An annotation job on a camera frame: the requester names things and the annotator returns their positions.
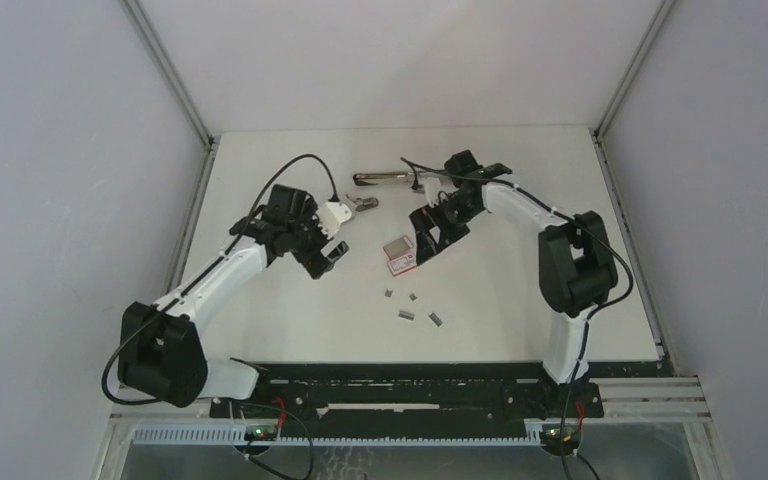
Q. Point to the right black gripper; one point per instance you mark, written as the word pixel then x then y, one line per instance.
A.
pixel 428 248

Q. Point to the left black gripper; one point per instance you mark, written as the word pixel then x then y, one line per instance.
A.
pixel 315 261

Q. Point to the staple box tray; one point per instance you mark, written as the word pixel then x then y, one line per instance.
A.
pixel 398 247

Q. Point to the silver staple strip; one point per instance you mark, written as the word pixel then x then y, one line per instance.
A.
pixel 406 315
pixel 435 319

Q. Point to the red white staple box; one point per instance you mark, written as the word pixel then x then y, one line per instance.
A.
pixel 402 264

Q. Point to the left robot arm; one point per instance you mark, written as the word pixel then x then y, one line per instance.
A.
pixel 160 353

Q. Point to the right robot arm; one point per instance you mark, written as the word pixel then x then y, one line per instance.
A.
pixel 577 267

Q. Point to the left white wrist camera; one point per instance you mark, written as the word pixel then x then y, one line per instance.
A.
pixel 331 216

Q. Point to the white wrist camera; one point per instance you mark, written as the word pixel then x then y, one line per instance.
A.
pixel 432 190
pixel 331 216

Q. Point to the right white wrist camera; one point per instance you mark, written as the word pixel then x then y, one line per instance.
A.
pixel 432 190

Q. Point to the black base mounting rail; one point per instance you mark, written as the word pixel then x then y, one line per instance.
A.
pixel 439 400

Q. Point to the left controller board with wires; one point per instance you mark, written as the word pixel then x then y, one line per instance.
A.
pixel 270 434

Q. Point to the controller board with wires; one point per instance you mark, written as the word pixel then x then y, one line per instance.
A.
pixel 270 434
pixel 563 442

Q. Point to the right controller board with wires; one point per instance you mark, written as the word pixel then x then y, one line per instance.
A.
pixel 563 442

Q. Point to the white slotted cable duct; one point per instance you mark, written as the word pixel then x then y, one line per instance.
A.
pixel 226 435

